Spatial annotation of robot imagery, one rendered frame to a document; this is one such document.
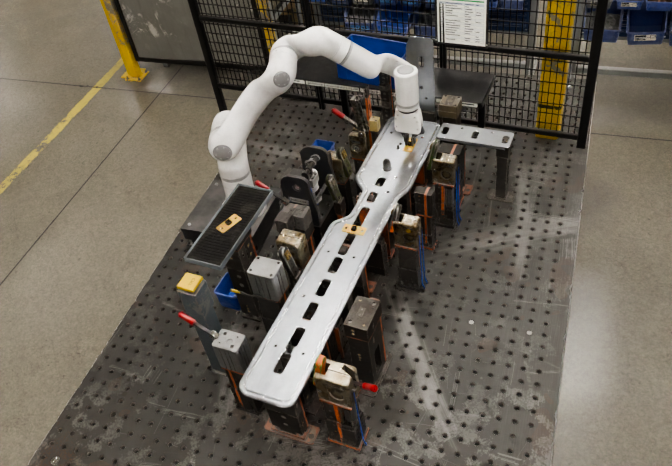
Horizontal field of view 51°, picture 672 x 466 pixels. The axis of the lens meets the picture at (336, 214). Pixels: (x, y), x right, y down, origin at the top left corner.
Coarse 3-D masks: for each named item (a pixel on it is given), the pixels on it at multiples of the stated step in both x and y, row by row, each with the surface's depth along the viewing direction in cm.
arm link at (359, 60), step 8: (352, 48) 240; (360, 48) 242; (352, 56) 240; (360, 56) 241; (368, 56) 242; (376, 56) 245; (384, 56) 249; (392, 56) 253; (344, 64) 242; (352, 64) 242; (360, 64) 242; (368, 64) 242; (376, 64) 243; (384, 64) 251; (392, 64) 254; (400, 64) 255; (360, 72) 244; (368, 72) 244; (376, 72) 244; (384, 72) 257; (392, 72) 257
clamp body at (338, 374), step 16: (336, 368) 198; (352, 368) 198; (320, 384) 198; (336, 384) 195; (352, 384) 197; (320, 400) 205; (336, 400) 201; (352, 400) 200; (336, 416) 209; (352, 416) 209; (336, 432) 216; (352, 432) 211; (368, 432) 222; (352, 448) 219
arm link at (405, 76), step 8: (408, 64) 250; (400, 72) 247; (408, 72) 246; (416, 72) 247; (400, 80) 247; (408, 80) 246; (416, 80) 248; (400, 88) 249; (408, 88) 248; (416, 88) 250; (400, 96) 252; (408, 96) 251; (416, 96) 252; (400, 104) 254; (408, 104) 253
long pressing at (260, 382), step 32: (384, 128) 285; (416, 160) 268; (384, 192) 258; (352, 224) 248; (384, 224) 246; (320, 256) 238; (352, 256) 237; (352, 288) 227; (288, 320) 220; (320, 320) 219; (256, 352) 213; (320, 352) 211; (256, 384) 205; (288, 384) 203
